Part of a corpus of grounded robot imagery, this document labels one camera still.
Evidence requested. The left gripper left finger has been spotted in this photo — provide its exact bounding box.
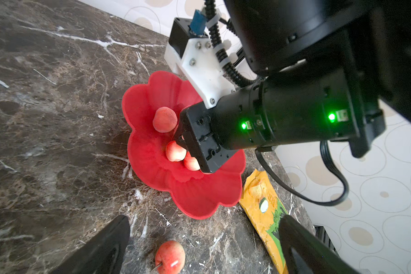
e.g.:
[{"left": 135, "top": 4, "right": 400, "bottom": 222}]
[{"left": 51, "top": 215, "right": 130, "bottom": 274}]

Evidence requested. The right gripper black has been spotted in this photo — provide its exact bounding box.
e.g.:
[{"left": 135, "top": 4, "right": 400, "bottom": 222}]
[{"left": 175, "top": 82, "right": 271, "bottom": 173}]

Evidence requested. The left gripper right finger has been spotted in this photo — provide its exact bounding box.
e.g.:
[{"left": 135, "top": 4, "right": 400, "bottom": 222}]
[{"left": 279, "top": 215, "right": 357, "bottom": 274}]

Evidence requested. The pink peach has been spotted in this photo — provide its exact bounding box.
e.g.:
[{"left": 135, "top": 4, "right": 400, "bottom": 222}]
[
  {"left": 151, "top": 240, "right": 186, "bottom": 274},
  {"left": 153, "top": 107, "right": 178, "bottom": 133},
  {"left": 166, "top": 140, "right": 187, "bottom": 162},
  {"left": 183, "top": 151, "right": 200, "bottom": 171}
]

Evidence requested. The pink peach bottom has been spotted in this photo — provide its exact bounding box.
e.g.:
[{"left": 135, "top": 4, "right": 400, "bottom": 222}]
[{"left": 166, "top": 140, "right": 187, "bottom": 162}]

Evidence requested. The pink peach top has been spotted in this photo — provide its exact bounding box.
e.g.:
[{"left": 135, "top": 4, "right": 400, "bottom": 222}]
[{"left": 153, "top": 107, "right": 178, "bottom": 133}]

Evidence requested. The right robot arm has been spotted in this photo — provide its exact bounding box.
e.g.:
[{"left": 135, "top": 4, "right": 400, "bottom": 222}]
[{"left": 166, "top": 1, "right": 411, "bottom": 207}]

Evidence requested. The red flower-shaped fruit bowl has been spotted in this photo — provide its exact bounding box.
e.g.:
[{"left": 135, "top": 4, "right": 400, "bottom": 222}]
[{"left": 122, "top": 71, "right": 246, "bottom": 220}]

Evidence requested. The yellow snack bag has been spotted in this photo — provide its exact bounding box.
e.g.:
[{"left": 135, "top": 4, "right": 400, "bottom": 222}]
[{"left": 239, "top": 170, "right": 288, "bottom": 274}]

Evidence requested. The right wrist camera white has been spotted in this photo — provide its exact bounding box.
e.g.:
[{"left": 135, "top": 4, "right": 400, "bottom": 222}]
[{"left": 164, "top": 10, "right": 237, "bottom": 108}]

